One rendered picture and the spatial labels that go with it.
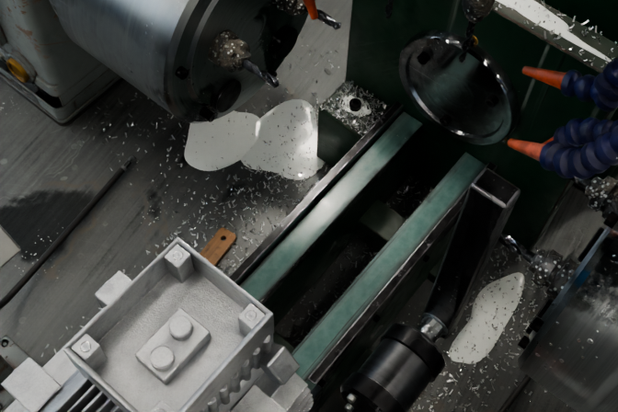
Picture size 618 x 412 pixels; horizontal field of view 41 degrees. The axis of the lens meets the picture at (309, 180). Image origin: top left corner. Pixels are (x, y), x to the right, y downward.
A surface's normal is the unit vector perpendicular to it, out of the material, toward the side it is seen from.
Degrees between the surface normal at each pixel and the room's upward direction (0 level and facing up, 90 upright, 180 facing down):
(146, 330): 0
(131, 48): 73
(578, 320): 55
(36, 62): 90
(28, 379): 0
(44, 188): 0
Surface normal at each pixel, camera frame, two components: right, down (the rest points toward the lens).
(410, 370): 0.36, -0.22
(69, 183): 0.02, -0.51
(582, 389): -0.62, 0.57
